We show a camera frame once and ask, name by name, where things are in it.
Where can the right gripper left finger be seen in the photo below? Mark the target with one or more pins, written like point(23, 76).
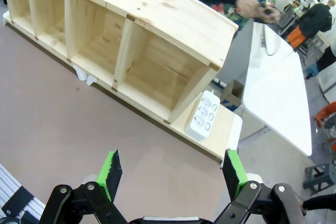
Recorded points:
point(111, 171)

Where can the bystander black sleeve forearm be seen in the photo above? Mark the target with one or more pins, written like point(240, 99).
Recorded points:
point(321, 202)

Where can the white three-socket power strip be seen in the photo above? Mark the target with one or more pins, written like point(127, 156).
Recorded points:
point(199, 119)

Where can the black flat plate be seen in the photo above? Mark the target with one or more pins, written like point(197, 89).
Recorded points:
point(18, 200)

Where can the person black jacket orange trousers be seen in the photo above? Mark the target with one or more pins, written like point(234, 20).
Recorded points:
point(315, 19)

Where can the open brown cardboard box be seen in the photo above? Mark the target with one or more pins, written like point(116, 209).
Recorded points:
point(233, 94)

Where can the grey metal stool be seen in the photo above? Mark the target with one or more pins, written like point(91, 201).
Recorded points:
point(319, 176)

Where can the grey metal frame table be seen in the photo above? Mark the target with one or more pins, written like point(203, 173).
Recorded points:
point(284, 22)

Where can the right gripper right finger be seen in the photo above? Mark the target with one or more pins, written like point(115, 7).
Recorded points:
point(233, 174)

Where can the white rounded table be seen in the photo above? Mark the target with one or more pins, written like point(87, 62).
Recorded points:
point(275, 90)

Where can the person in orange clothing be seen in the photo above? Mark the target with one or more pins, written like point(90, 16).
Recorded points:
point(325, 113)

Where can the person right hand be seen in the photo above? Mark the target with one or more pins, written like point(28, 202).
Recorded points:
point(249, 5)

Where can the long wooden compartment shelf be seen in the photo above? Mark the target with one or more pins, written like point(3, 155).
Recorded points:
point(157, 6)

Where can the white ribbed panel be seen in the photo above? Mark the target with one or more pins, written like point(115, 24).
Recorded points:
point(8, 182)

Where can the person in dark trousers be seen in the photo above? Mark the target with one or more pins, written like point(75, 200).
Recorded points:
point(328, 58)

